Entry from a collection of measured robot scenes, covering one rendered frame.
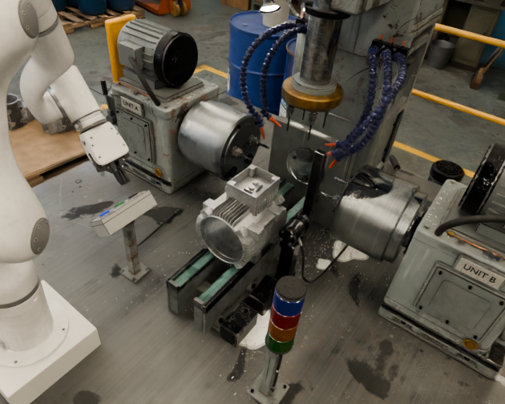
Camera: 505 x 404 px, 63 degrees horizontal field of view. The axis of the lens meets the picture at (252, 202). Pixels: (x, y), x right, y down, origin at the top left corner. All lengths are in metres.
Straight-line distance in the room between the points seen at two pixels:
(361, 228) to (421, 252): 0.17
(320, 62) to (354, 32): 0.22
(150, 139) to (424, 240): 0.98
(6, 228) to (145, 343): 0.54
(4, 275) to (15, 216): 0.18
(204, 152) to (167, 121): 0.17
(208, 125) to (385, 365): 0.91
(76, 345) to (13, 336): 0.15
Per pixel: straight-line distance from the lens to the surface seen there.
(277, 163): 1.53
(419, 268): 1.19
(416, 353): 1.32
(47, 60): 1.06
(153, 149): 1.58
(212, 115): 1.43
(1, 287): 1.00
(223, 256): 1.21
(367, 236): 1.20
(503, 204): 1.10
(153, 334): 1.23
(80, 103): 1.18
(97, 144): 1.18
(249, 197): 1.11
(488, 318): 1.21
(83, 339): 1.17
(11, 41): 0.77
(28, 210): 0.87
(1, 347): 1.20
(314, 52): 1.18
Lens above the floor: 1.84
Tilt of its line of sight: 40 degrees down
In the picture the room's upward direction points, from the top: 6 degrees clockwise
